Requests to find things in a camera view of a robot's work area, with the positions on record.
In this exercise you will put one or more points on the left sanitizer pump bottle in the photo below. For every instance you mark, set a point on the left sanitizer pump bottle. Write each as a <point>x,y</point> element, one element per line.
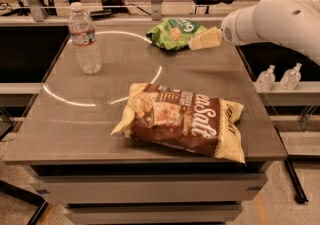
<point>266,79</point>

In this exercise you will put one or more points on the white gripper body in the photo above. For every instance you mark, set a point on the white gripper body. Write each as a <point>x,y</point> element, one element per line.
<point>231,32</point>

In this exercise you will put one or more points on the clear plastic water bottle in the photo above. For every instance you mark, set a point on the clear plastic water bottle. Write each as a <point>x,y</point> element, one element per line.
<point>83,37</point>

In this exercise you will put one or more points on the grey table drawer cabinet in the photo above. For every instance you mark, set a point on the grey table drawer cabinet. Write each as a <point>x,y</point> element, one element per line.
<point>154,199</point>

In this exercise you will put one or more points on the brown sea salt chip bag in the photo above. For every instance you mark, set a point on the brown sea salt chip bag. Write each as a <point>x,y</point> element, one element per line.
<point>183,120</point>

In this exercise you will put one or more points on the sanitizer pump bottle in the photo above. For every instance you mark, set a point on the sanitizer pump bottle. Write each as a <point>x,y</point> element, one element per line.
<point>291,77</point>
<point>266,79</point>

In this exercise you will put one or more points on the right sanitizer pump bottle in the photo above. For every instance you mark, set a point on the right sanitizer pump bottle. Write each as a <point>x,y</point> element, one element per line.
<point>291,77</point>

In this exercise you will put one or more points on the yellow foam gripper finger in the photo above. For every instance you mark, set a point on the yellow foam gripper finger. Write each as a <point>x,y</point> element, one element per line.
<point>206,39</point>

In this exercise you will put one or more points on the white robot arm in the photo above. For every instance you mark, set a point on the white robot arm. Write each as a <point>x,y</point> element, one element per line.
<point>294,24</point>

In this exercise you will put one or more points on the green rice chip bag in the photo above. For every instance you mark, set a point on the green rice chip bag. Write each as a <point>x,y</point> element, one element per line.
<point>174,34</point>

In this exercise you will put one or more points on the black device on rail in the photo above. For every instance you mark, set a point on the black device on rail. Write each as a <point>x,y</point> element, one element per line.
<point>95,15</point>

